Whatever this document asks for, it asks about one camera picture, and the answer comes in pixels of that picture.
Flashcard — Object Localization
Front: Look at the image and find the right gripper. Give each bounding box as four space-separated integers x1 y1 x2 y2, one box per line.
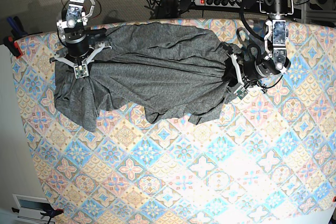
49 28 111 79

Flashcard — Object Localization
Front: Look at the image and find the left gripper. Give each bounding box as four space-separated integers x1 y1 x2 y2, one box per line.
227 54 268 100

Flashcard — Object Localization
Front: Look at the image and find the grey t-shirt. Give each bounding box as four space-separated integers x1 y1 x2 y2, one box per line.
54 22 241 131

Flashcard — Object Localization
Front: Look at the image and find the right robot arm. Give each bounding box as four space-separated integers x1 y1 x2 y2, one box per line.
51 0 111 79

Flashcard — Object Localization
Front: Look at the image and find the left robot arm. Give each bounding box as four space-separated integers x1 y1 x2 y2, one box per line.
226 0 294 99

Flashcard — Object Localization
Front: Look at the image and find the red black clamp upper left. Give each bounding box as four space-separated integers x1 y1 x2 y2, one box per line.
3 36 23 59

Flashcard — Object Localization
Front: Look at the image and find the patterned tablecloth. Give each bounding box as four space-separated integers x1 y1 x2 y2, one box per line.
11 23 335 223

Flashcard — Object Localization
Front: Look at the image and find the black clamp lower left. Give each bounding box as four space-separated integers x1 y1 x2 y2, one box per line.
12 208 64 221

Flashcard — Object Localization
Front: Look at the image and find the white floor vent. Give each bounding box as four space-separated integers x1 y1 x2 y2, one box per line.
13 194 51 223

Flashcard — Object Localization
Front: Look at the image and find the blue handled clamp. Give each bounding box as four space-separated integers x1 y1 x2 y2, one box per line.
6 16 28 39

